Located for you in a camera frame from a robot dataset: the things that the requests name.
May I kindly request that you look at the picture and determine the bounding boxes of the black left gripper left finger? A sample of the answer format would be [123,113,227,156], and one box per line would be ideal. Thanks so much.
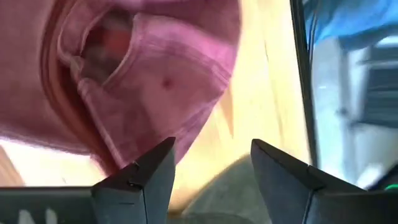
[91,136,177,224]

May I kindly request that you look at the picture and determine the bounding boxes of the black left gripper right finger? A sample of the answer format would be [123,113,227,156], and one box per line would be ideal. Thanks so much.
[250,139,364,224]

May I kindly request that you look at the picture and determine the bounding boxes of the black aluminium rig frame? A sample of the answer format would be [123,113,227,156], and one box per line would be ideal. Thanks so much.
[289,0,320,169]

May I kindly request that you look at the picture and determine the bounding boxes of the maroon baseball cap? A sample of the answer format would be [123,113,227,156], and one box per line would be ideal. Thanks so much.
[0,0,243,175]

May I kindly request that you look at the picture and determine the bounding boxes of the grey-green baseball cap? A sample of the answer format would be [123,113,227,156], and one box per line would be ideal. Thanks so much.
[182,154,271,218]

